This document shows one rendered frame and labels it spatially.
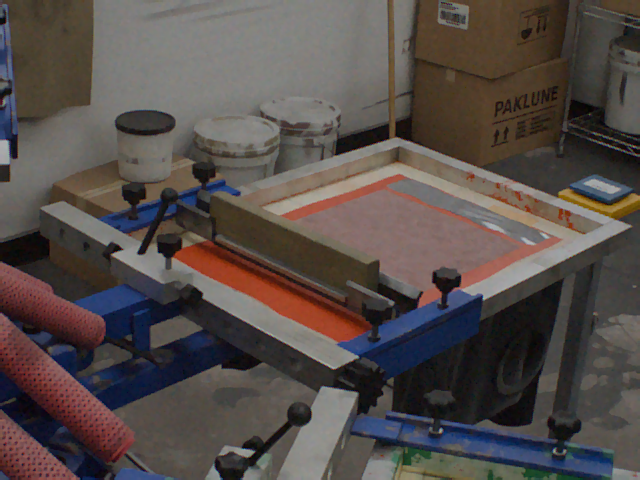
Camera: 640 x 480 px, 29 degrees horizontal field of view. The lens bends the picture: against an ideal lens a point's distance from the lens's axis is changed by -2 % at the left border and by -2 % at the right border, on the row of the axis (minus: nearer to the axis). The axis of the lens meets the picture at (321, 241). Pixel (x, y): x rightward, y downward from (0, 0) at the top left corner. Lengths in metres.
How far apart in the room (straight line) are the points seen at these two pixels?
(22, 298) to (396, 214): 0.96
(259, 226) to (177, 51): 2.47
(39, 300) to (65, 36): 2.54
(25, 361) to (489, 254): 1.03
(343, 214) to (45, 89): 1.90
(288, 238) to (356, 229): 0.29
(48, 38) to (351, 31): 1.55
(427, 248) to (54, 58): 2.08
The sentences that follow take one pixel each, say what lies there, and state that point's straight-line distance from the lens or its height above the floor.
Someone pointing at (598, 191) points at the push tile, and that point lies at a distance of 2.55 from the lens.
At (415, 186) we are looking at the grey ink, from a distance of 2.47.
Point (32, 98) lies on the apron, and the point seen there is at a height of 0.60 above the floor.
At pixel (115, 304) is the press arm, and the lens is 1.80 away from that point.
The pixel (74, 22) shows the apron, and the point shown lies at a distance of 4.10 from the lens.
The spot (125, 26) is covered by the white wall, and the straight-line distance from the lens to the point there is 4.30.
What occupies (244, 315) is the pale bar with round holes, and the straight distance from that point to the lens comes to 1.77.
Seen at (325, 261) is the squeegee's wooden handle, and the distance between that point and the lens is 1.96.
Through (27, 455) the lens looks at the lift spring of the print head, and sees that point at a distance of 1.36.
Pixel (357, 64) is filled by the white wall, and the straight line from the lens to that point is 5.20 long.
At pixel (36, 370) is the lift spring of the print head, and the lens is 1.45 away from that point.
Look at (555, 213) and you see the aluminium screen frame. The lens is 2.40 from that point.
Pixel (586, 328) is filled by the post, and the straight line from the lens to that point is 2.70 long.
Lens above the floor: 1.88
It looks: 25 degrees down
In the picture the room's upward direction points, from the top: 4 degrees clockwise
